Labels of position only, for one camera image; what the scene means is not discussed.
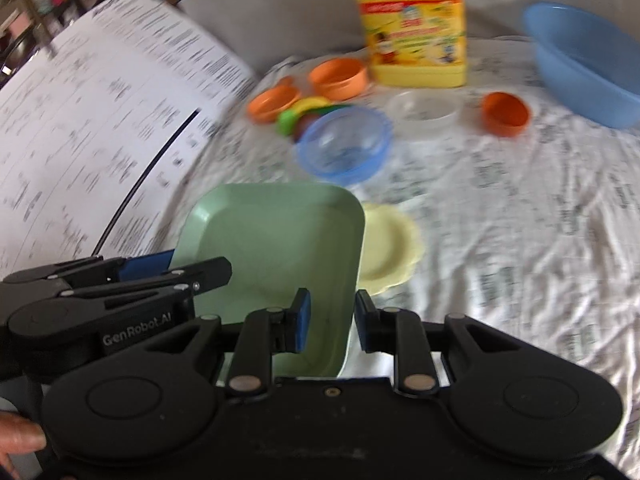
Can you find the white instruction sheet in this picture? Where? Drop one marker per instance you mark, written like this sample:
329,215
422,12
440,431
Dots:
100,110

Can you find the person's left hand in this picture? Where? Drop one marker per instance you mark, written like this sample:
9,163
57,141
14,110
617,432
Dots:
20,435

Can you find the white printed blanket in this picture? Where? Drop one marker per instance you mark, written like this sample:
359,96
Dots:
500,220

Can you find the light orange shallow bowl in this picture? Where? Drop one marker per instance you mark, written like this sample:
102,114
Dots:
272,102

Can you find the yellow toy banana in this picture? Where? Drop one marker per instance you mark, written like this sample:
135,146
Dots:
310,104

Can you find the light orange plastic bowl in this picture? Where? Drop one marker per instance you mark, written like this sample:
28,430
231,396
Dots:
340,77

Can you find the yellow detergent bottle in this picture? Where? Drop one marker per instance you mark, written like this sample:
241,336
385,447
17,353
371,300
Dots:
415,25

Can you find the lime green toy piece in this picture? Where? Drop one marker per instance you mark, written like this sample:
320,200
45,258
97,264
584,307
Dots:
287,121

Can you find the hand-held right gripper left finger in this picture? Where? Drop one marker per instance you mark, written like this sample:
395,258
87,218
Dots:
301,322

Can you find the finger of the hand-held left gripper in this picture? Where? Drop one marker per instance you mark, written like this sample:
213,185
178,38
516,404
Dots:
145,266
210,270

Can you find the blue plastic basin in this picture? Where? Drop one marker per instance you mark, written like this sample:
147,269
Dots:
585,65

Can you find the dark green toy vegetable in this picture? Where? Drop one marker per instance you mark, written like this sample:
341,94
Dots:
334,108

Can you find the blue clear plastic bowl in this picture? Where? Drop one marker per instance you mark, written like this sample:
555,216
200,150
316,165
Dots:
342,142

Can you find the dark orange plastic bowl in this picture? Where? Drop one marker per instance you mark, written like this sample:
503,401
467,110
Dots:
505,112

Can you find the green square plate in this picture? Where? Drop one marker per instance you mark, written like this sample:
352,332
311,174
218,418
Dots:
270,240

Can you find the grey pillow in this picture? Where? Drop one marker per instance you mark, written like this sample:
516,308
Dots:
280,15

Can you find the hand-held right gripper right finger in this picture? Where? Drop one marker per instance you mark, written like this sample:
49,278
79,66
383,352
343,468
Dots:
363,327

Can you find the pale yellow scalloped plate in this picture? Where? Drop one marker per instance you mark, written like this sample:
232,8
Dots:
385,245

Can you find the brown toy fruit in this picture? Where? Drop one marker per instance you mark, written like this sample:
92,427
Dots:
306,126

